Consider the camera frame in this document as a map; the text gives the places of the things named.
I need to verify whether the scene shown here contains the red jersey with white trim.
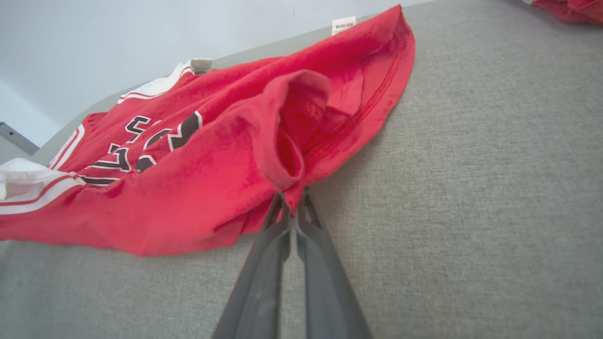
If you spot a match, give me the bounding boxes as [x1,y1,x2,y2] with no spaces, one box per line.
[0,5,416,257]

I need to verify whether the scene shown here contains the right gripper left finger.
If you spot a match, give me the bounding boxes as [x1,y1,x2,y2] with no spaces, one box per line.
[212,193,295,339]

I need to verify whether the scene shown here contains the red shorts with white stripe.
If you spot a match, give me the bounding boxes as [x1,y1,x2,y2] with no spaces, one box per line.
[523,0,603,25]

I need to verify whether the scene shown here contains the grey fabric sofa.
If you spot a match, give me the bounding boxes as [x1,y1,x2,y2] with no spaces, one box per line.
[0,0,603,339]

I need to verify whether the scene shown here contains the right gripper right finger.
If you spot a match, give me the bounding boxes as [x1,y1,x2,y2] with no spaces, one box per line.
[294,191,373,339]

